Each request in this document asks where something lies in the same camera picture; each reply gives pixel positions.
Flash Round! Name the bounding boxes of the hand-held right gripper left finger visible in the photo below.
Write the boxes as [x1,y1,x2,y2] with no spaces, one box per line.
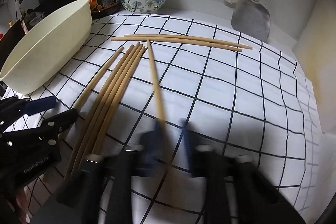
[56,120,166,224]

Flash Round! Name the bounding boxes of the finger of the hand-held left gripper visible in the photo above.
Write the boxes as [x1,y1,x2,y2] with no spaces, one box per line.
[0,109,79,147]
[0,96,57,123]

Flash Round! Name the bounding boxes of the white checkered cloth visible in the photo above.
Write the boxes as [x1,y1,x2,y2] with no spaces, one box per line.
[0,14,326,224]

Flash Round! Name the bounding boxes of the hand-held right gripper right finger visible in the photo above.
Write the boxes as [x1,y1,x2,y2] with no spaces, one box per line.
[181,120,307,224]

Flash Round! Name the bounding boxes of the pile of wooden chopsticks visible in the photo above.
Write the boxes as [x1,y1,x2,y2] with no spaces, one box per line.
[64,34,253,180]

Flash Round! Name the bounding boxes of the cream plastic basin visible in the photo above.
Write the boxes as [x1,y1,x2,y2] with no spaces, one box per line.
[0,0,93,95]

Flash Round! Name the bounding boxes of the light wooden chopstick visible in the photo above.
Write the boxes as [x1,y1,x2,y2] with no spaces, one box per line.
[146,39,175,188]

